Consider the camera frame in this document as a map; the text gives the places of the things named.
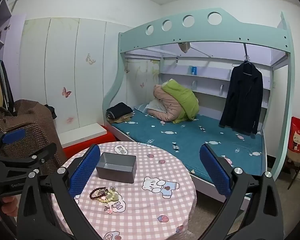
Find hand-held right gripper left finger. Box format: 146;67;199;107
16;144;102;240

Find blue printed bed sheet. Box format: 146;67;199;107
107;110;264;178

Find beige folded clothes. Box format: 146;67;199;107
107;114;135;124

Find black folded clothes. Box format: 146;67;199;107
106;102;133;119

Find clothes hanger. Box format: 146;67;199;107
232;54;262;75

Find dark hanging garments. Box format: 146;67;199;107
0;58;15;112

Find white pillow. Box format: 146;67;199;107
145;100;165;113

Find green quilt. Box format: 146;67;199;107
162;80;200;123

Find light green bunk bed frame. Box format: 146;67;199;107
102;7;296;205

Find grey metal box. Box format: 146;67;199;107
96;152;137;183

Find pale green bead bracelet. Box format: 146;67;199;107
105;189;119;202

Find red stool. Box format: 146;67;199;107
62;125;118;155

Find pink quilt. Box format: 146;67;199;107
150;84;188;122

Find brown dotted cloth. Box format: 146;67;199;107
0;99;67;178

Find red cat print bag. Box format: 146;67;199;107
289;116;300;153

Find pink checkered tablecloth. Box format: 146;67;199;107
51;141;197;240

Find black coat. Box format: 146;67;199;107
219;60;263;136

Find white board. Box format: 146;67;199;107
57;123;108;145

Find dark red bead bracelet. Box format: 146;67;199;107
89;187;108;200

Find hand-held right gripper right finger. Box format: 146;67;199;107
199;144;285;240

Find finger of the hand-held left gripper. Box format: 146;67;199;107
0;142;58;175
0;128;26;155

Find black cloth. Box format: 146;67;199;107
45;104;57;119

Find wooden chair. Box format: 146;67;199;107
286;150;300;190

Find person's left hand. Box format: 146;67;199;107
0;195;19;218

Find purple wardrobe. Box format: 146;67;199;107
0;0;27;110

